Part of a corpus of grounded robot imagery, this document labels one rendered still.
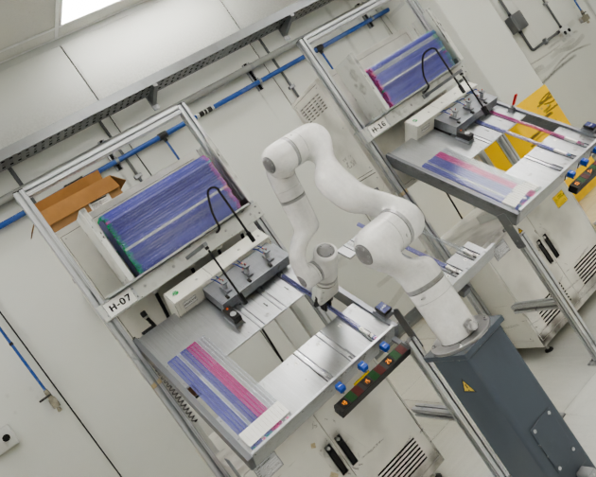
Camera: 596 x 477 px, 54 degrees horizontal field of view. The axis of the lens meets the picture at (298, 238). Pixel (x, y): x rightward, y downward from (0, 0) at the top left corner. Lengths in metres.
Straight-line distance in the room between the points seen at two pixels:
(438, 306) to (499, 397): 0.29
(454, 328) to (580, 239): 1.69
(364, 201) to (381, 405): 1.04
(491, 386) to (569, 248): 1.61
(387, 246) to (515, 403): 0.56
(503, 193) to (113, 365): 2.43
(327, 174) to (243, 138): 2.59
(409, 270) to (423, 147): 1.40
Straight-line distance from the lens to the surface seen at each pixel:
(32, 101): 4.12
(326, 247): 2.00
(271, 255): 2.41
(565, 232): 3.24
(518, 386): 1.80
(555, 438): 1.89
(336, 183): 1.70
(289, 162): 1.74
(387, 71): 3.04
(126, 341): 2.36
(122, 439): 3.83
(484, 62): 4.94
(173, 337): 2.32
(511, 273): 2.94
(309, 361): 2.10
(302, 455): 2.34
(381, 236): 1.61
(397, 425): 2.53
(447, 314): 1.70
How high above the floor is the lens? 1.31
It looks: 4 degrees down
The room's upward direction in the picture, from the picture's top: 35 degrees counter-clockwise
